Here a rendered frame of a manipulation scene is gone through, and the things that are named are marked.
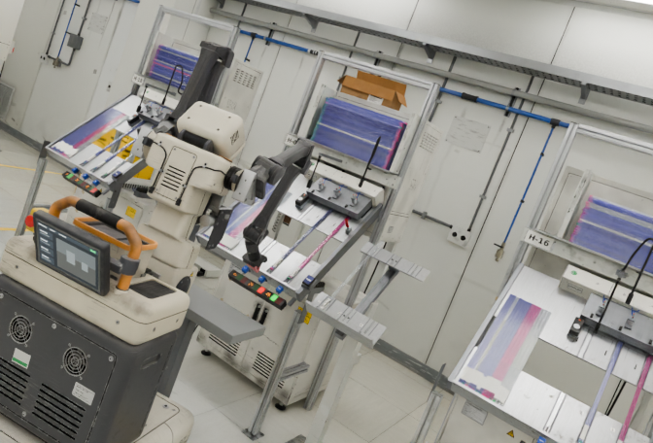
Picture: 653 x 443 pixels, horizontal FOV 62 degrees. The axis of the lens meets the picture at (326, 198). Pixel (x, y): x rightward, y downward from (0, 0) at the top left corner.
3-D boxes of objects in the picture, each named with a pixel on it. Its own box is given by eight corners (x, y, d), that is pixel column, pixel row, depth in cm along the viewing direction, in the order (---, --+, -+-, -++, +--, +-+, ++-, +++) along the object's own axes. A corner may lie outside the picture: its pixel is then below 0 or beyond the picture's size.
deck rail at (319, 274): (300, 302, 251) (298, 293, 247) (296, 300, 252) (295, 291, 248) (383, 212, 291) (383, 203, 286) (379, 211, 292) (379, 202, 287)
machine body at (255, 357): (282, 416, 281) (325, 308, 275) (191, 350, 315) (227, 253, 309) (339, 390, 338) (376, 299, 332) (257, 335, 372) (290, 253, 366)
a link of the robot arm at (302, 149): (300, 131, 236) (321, 142, 234) (290, 157, 242) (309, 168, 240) (254, 157, 196) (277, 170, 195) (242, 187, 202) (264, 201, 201)
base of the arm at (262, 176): (234, 169, 189) (263, 182, 185) (247, 157, 194) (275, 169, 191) (234, 187, 194) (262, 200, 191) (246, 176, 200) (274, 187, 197)
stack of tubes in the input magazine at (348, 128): (385, 169, 282) (404, 120, 279) (309, 139, 306) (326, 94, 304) (394, 172, 293) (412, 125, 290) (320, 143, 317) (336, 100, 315)
